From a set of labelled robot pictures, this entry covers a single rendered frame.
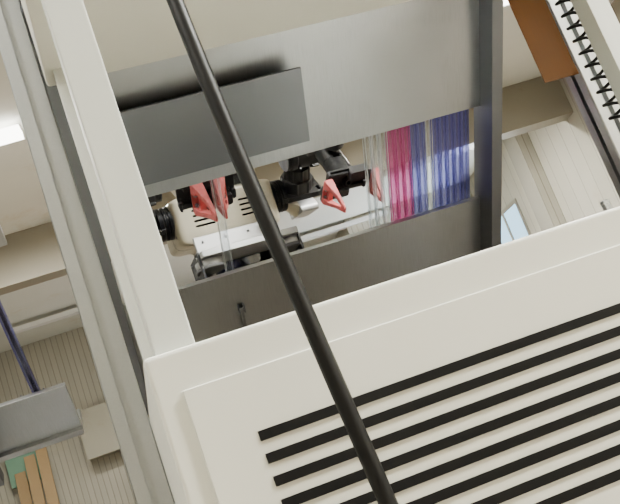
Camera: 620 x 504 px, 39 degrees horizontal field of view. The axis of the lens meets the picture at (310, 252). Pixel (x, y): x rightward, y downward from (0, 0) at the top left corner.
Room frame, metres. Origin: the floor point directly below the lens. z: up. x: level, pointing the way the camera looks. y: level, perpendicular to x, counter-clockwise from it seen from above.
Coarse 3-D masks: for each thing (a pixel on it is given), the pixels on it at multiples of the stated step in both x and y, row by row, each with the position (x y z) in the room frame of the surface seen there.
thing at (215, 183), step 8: (216, 184) 1.33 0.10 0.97; (216, 192) 1.34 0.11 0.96; (216, 200) 1.35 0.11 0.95; (216, 208) 1.36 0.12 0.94; (224, 216) 1.37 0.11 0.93; (224, 224) 1.38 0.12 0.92; (224, 232) 1.39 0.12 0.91; (224, 240) 1.40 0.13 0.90; (224, 248) 1.41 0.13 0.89; (224, 256) 1.43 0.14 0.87; (224, 264) 1.44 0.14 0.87; (232, 264) 1.44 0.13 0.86
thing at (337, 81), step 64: (448, 0) 1.27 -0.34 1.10; (256, 64) 1.20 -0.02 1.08; (320, 64) 1.25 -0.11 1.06; (384, 64) 1.29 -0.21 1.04; (448, 64) 1.34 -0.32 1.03; (128, 128) 1.15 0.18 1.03; (192, 128) 1.19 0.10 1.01; (256, 128) 1.23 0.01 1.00; (320, 128) 1.32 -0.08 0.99; (384, 128) 1.37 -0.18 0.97
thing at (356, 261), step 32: (384, 224) 1.50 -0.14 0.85; (416, 224) 1.52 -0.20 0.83; (448, 224) 1.55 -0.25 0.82; (320, 256) 1.48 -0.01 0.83; (352, 256) 1.51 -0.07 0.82; (384, 256) 1.54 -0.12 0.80; (416, 256) 1.57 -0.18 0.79; (448, 256) 1.60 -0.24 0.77; (192, 288) 1.41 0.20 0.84; (224, 288) 1.44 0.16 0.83; (256, 288) 1.47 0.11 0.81; (320, 288) 1.52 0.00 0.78; (352, 288) 1.55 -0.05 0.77; (128, 320) 1.40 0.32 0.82; (192, 320) 1.45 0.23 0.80; (224, 320) 1.48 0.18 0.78; (256, 320) 1.51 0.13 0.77
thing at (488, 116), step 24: (480, 0) 1.28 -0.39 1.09; (480, 24) 1.31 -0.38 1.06; (480, 48) 1.34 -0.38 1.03; (480, 72) 1.37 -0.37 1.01; (480, 96) 1.40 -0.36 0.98; (480, 120) 1.43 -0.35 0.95; (480, 144) 1.47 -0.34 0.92; (480, 168) 1.50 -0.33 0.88; (480, 192) 1.53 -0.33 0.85; (480, 216) 1.57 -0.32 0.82; (480, 240) 1.61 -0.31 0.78
